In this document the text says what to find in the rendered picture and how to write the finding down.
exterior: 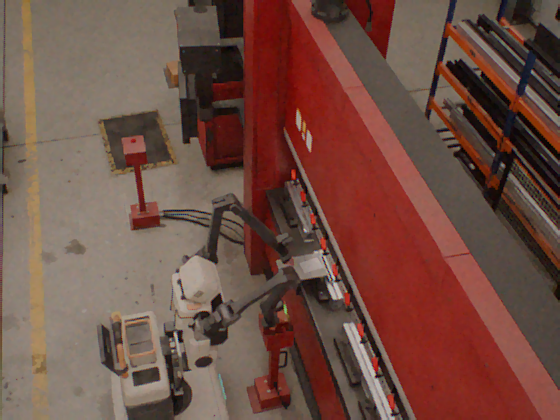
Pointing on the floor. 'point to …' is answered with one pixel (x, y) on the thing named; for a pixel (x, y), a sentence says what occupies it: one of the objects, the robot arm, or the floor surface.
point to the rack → (484, 113)
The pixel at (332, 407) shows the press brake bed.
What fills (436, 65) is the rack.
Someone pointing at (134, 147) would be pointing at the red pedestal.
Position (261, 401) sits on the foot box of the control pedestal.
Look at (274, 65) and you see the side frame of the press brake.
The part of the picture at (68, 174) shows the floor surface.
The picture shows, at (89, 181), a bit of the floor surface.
